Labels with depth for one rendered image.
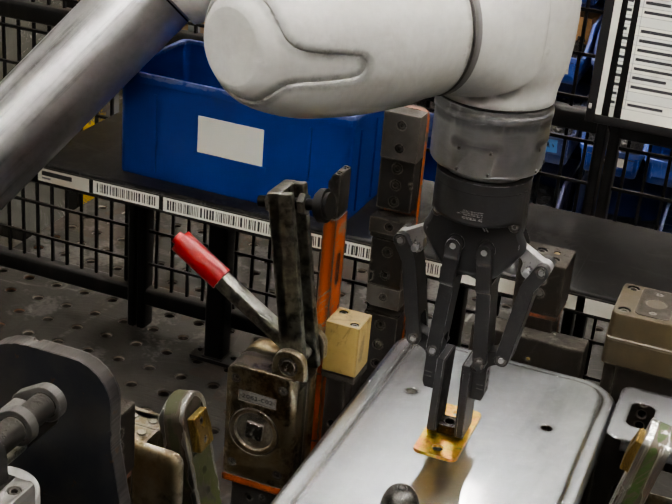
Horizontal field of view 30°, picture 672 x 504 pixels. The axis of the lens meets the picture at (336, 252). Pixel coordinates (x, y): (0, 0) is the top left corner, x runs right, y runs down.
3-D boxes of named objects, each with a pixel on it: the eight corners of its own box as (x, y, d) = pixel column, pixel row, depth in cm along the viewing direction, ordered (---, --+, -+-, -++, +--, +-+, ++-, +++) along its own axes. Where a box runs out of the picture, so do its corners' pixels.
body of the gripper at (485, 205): (418, 168, 95) (405, 278, 99) (527, 192, 93) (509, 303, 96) (447, 140, 102) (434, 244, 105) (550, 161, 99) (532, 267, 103)
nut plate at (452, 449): (455, 463, 103) (456, 451, 103) (411, 451, 104) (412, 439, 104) (482, 415, 110) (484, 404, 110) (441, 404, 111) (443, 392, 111)
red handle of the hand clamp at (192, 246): (304, 362, 108) (171, 237, 108) (290, 377, 109) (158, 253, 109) (323, 341, 111) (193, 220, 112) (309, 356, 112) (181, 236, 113)
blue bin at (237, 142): (345, 225, 144) (354, 118, 139) (115, 170, 154) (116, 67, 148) (394, 180, 158) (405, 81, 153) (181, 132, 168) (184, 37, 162)
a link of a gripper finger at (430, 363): (443, 337, 103) (408, 327, 104) (434, 389, 105) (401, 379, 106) (448, 329, 104) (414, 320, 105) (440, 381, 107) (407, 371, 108)
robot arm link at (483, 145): (540, 123, 89) (528, 200, 92) (567, 91, 97) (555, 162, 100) (419, 99, 92) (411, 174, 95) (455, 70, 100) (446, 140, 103)
